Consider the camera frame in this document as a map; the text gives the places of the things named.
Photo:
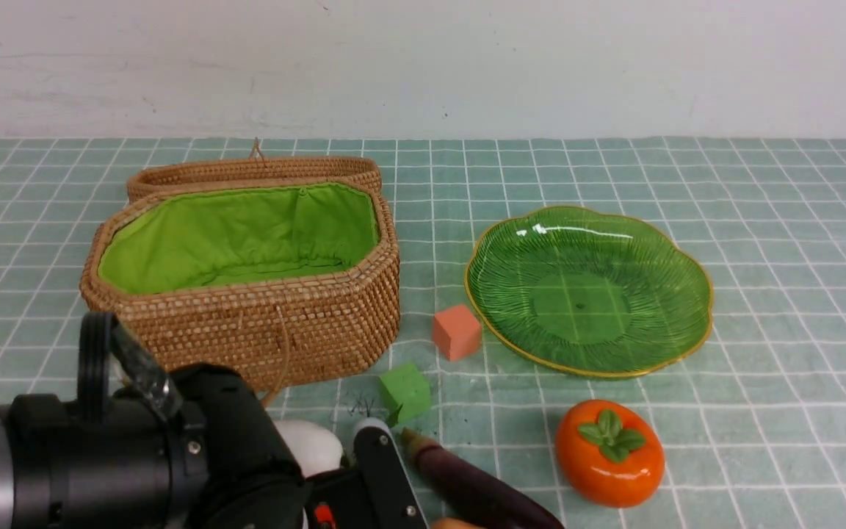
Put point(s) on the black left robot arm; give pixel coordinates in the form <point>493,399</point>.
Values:
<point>143,447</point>

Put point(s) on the tan potato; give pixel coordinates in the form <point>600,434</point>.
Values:
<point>453,523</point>

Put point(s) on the orange persimmon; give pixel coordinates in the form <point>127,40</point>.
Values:
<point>609,454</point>

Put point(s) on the white radish with leaves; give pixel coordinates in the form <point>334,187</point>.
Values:
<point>315,449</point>

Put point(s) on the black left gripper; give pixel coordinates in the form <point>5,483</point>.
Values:
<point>253,480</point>

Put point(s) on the purple eggplant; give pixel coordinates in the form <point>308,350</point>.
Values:
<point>476,496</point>

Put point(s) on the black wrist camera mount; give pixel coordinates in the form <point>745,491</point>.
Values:
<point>370,489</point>

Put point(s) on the woven wicker basket green lining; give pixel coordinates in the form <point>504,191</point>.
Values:
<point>288,282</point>

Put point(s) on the green glass leaf plate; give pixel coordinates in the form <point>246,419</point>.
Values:
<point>589,294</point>

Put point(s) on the woven wicker basket lid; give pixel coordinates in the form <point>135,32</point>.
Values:
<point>256,166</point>

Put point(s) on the green foam cube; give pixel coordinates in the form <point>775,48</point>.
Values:
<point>406,393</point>

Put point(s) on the green checkered tablecloth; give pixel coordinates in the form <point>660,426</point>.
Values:
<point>754,424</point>

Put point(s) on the orange foam cube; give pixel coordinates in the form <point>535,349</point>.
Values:
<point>456,332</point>

